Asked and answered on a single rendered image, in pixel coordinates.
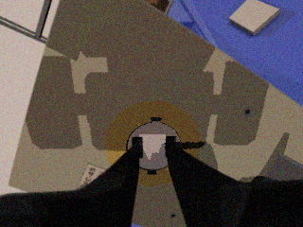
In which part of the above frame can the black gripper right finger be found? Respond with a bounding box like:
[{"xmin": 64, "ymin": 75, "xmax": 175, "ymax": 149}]
[{"xmin": 166, "ymin": 143, "xmax": 303, "ymax": 227}]

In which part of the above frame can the tan flat square block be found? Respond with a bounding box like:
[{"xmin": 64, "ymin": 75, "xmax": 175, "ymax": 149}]
[{"xmin": 229, "ymin": 0, "xmax": 279, "ymax": 35}]

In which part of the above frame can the tan service panel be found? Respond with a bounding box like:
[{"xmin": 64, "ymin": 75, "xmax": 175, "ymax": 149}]
[{"xmin": 9, "ymin": 0, "xmax": 303, "ymax": 227}]

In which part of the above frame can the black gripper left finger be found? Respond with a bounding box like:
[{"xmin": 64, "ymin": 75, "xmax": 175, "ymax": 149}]
[{"xmin": 0, "ymin": 144, "xmax": 139, "ymax": 227}]

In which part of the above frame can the grey cylinder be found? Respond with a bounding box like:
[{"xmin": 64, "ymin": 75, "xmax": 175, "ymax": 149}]
[{"xmin": 128, "ymin": 117, "xmax": 181, "ymax": 170}]

